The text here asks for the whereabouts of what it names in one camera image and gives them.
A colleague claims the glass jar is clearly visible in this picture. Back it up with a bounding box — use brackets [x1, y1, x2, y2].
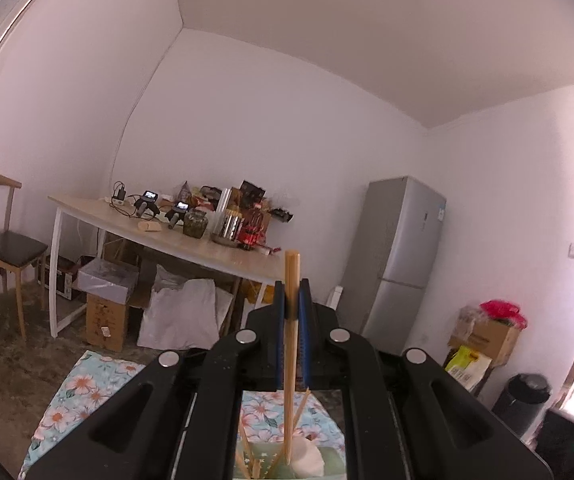
[183, 209, 209, 238]

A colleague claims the red oil bottle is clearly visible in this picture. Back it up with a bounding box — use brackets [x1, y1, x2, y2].
[237, 207, 262, 251]

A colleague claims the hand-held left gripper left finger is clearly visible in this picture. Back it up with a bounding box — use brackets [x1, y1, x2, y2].
[17, 280, 288, 480]

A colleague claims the large white rice spoon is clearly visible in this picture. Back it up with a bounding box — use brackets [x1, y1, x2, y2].
[289, 437, 325, 478]

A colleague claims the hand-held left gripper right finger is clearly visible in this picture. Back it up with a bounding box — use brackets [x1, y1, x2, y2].
[297, 277, 554, 480]

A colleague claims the large brown cardboard box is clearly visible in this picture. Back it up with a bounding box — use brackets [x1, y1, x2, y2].
[448, 317, 520, 367]

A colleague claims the white-legged wooden table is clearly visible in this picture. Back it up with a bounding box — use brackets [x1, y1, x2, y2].
[48, 195, 298, 338]

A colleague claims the wooden chair with dark seat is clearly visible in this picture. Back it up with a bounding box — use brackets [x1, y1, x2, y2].
[0, 173, 50, 341]

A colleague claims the pile of wooden chopsticks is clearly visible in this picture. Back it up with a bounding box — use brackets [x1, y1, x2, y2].
[234, 387, 312, 480]

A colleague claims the metal canister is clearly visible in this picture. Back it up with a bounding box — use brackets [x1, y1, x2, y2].
[219, 210, 245, 242]

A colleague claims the black trash bin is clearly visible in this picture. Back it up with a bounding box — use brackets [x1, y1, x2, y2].
[492, 372, 552, 438]

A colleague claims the grey refrigerator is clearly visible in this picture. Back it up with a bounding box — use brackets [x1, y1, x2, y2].
[339, 176, 448, 356]

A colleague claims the red plastic bag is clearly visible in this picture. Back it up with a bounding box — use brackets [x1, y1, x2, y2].
[479, 300, 528, 330]

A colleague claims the yellow printed bag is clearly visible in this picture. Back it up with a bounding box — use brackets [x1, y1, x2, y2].
[444, 345, 492, 393]

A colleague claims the green plastic utensil holder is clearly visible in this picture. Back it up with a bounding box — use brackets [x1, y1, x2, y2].
[234, 439, 348, 480]

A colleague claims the dark snack bag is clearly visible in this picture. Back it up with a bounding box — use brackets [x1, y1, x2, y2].
[239, 180, 266, 208]

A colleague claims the black box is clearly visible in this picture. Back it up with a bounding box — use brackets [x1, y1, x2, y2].
[534, 407, 574, 476]

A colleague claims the single wooden chopstick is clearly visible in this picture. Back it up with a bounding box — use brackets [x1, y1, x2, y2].
[283, 250, 302, 466]

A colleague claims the white sack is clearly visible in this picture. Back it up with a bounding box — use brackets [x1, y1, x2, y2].
[137, 265, 232, 351]

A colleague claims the clear plastic storage box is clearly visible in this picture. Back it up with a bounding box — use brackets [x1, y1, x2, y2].
[78, 257, 140, 301]

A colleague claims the floral light blue blanket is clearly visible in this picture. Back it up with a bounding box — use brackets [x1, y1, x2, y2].
[19, 350, 348, 480]

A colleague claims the printed carton box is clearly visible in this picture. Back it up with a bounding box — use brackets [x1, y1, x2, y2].
[39, 255, 88, 301]

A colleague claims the spare gripper with screen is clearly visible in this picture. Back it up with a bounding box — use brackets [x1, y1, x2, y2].
[167, 201, 190, 231]
[134, 190, 160, 218]

